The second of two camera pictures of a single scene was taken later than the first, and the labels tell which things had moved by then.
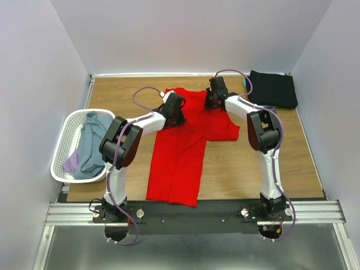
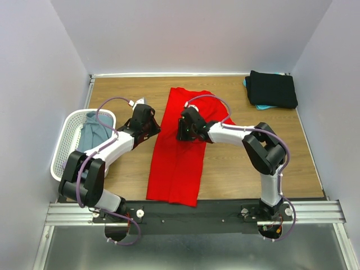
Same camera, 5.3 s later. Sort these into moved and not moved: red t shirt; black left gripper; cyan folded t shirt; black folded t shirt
Moved: black left gripper
Not moved: cyan folded t shirt; red t shirt; black folded t shirt
